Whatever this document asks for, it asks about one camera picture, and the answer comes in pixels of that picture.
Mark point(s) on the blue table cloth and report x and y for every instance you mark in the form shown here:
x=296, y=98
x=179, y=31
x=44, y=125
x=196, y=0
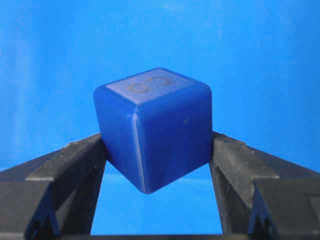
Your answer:
x=260, y=58

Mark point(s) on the blue cube block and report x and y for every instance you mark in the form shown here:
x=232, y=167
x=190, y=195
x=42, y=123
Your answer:
x=156, y=126

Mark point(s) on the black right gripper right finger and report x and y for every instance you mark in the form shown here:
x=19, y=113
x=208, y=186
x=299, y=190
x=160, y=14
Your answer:
x=262, y=196

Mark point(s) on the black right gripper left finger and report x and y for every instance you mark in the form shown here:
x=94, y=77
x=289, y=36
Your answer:
x=53, y=195

